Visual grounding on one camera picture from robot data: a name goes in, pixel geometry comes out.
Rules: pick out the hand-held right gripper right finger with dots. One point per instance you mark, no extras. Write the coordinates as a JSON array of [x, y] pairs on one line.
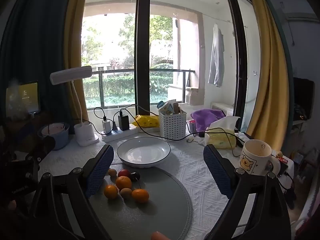
[[217, 172]]

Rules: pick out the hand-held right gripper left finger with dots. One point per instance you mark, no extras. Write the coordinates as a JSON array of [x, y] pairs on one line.
[[100, 172]]

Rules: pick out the small brown kiwi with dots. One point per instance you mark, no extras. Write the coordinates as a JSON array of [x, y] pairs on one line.
[[112, 172], [125, 193]]

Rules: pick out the bumpy orange tangerine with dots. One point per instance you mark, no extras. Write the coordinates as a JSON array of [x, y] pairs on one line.
[[123, 182]]

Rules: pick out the dark cherry with stem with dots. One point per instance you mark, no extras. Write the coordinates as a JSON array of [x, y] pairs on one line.
[[135, 175]]

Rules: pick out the white plate with dark rim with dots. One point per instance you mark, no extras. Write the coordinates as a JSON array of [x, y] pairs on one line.
[[143, 152]]

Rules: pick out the person's left hand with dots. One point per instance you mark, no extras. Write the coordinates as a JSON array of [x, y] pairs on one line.
[[11, 205]]

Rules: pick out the yellow tissue pack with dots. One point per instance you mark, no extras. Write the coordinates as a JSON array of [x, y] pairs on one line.
[[220, 141]]

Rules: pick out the white cartoon mug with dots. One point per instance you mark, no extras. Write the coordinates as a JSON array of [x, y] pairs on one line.
[[252, 163]]

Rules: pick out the white power strip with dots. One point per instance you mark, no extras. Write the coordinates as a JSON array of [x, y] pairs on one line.
[[120, 133]]

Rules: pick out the white charger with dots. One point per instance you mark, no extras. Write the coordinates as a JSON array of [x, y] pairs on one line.
[[106, 126]]

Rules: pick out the black power plug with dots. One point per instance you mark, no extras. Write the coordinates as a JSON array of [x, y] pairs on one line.
[[115, 127]]

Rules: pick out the blue bowl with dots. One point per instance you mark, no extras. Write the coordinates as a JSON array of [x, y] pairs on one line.
[[60, 141]]

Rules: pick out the red and white box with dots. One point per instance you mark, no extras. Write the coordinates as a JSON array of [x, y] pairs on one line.
[[192, 127]]

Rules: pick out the black charger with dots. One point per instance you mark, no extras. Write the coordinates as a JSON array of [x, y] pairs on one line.
[[123, 122]]

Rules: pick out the purple cloth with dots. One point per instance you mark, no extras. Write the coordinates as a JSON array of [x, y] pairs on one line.
[[207, 116]]

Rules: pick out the white plastic basket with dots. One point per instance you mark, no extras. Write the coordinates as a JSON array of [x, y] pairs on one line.
[[172, 127]]

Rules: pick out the small yellow duck toy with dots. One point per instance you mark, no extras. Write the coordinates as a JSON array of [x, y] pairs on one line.
[[278, 154]]

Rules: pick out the white ribbed appliance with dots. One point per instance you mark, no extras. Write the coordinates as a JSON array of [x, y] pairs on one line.
[[222, 107]]

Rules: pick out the round grey placemat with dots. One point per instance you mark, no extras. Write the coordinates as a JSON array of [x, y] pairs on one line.
[[155, 212]]

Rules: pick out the yellow wipes packet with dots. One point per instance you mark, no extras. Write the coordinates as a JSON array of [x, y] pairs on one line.
[[147, 121]]

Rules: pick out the brown tag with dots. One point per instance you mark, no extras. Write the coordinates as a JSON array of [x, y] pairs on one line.
[[176, 108]]

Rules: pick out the tablet screen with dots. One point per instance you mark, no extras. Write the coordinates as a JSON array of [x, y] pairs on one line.
[[22, 97]]

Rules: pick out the cardboard box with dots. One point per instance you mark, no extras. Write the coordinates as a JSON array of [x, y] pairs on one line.
[[196, 96]]

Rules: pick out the blue and yellow carton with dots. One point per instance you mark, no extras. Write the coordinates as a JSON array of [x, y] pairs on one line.
[[167, 108]]

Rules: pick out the white desk lamp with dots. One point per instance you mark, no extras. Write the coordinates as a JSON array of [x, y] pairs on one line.
[[71, 76]]

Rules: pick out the yellow curtain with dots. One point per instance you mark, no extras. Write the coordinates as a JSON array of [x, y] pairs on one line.
[[270, 80], [75, 42]]

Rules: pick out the hanging grey shirt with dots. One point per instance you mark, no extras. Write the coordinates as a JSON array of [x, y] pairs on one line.
[[216, 62]]

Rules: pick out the black balcony railing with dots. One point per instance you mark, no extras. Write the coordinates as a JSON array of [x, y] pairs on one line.
[[162, 70]]

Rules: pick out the dark blue curtain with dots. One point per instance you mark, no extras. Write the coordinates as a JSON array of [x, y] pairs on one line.
[[37, 42]]

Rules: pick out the white air conditioner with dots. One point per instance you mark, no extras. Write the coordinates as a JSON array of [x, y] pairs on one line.
[[302, 19]]

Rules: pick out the dark window frame post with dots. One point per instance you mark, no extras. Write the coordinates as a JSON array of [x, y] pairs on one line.
[[142, 45]]

